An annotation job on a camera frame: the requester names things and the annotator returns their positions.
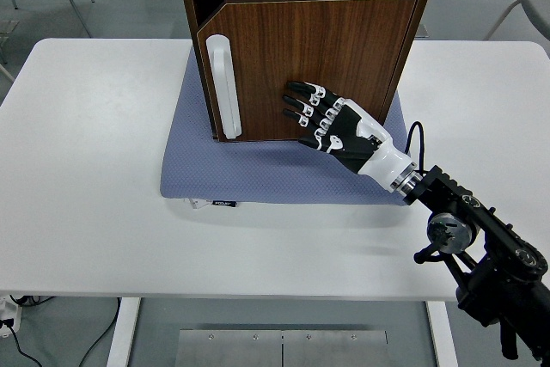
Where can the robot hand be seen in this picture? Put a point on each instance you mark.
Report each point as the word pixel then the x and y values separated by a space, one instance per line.
pixel 352 135

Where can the brown wooden cabinet door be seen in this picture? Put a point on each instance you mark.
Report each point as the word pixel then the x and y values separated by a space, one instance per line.
pixel 322 49

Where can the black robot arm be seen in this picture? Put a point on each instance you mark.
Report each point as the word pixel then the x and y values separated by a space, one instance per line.
pixel 498 272

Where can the blue-grey textured mat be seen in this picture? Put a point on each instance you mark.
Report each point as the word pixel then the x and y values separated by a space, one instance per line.
pixel 258 173

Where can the black mat label tag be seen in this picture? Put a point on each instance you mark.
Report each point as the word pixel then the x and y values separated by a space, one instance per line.
pixel 225 203

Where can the white table leg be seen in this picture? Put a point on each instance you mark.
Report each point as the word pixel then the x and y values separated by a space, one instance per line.
pixel 122 332
pixel 440 337

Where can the grey metal plate with screws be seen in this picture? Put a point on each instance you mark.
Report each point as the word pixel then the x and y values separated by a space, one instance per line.
pixel 232 350

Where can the white power strip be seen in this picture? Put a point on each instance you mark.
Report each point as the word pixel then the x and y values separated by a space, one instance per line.
pixel 10 313

